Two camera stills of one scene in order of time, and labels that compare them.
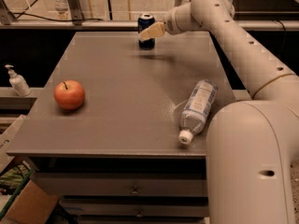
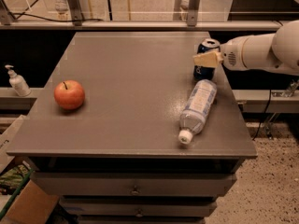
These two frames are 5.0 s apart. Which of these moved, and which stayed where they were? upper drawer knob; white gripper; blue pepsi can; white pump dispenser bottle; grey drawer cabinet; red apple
Moved: white gripper; blue pepsi can
Stayed: white pump dispenser bottle; grey drawer cabinet; red apple; upper drawer knob
